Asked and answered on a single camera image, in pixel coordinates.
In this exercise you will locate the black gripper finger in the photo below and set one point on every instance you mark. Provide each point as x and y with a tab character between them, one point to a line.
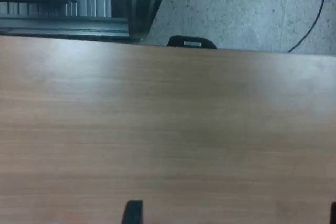
132	213
333	214

